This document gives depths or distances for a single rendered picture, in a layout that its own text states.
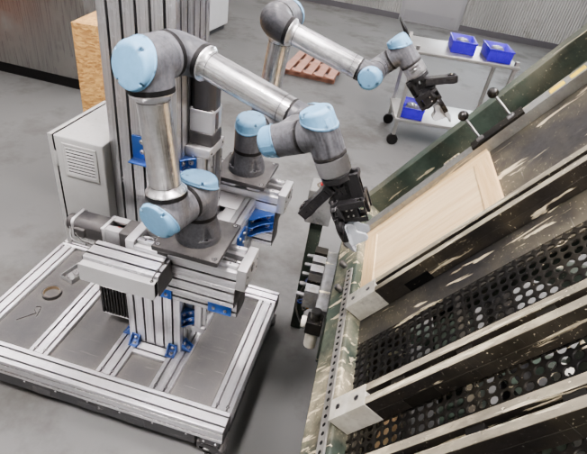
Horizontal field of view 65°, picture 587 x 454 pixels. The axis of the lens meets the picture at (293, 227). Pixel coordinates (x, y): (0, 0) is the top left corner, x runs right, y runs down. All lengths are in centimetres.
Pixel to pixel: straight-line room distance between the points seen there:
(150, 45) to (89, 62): 191
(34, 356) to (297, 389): 121
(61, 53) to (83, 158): 383
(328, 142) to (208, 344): 152
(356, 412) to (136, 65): 97
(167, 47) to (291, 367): 178
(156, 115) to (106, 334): 140
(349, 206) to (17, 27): 503
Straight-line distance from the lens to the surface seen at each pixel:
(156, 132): 123
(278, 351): 257
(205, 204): 141
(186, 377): 220
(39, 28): 560
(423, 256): 141
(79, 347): 237
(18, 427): 245
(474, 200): 157
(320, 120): 96
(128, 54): 117
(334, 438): 128
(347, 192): 104
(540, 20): 1194
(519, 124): 177
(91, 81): 311
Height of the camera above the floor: 199
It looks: 36 degrees down
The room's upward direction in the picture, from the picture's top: 10 degrees clockwise
